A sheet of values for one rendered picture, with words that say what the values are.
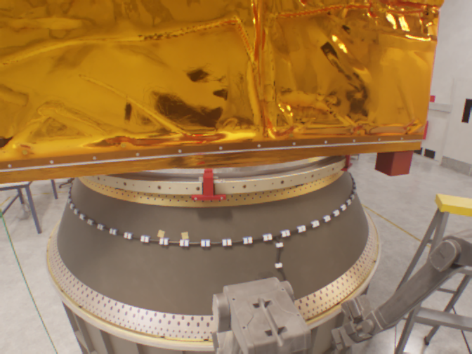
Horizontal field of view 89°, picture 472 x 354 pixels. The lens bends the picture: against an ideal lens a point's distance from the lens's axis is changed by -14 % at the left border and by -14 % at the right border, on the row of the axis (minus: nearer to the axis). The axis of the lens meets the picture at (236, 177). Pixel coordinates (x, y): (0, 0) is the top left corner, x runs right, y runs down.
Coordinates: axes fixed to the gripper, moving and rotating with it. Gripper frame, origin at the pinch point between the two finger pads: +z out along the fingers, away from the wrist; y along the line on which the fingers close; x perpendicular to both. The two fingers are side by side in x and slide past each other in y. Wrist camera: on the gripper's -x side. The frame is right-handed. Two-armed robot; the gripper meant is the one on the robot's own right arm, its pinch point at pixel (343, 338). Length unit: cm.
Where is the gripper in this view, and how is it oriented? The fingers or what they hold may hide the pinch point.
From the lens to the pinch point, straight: 115.5
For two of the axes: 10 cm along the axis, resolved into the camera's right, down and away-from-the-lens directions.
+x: 2.2, 7.5, -6.2
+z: -1.3, 6.5, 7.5
